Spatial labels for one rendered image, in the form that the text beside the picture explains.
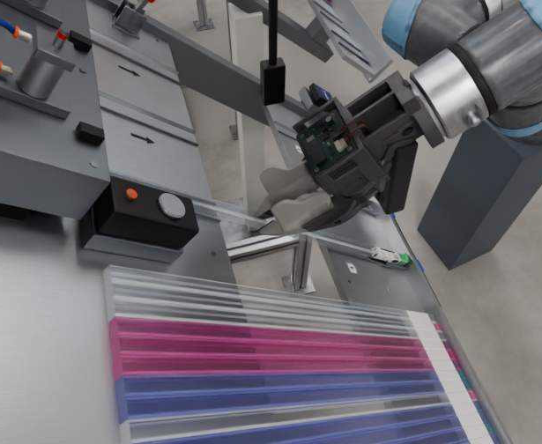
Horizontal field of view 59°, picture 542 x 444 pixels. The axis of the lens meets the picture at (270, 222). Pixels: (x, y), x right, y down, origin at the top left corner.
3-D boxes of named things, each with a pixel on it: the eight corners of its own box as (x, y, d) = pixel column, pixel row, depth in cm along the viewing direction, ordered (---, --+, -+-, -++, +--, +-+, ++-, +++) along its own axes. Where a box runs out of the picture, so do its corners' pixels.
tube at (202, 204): (398, 258, 74) (404, 254, 74) (402, 265, 74) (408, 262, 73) (84, 171, 40) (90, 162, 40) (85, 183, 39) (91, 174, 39)
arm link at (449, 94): (456, 80, 49) (498, 135, 45) (416, 106, 51) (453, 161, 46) (437, 33, 43) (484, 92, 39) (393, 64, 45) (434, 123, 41)
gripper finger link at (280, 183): (226, 182, 52) (296, 139, 49) (256, 203, 57) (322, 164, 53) (231, 205, 50) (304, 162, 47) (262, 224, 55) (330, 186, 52)
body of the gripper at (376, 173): (285, 128, 48) (390, 54, 44) (322, 165, 54) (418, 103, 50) (310, 186, 44) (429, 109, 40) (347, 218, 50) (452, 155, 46)
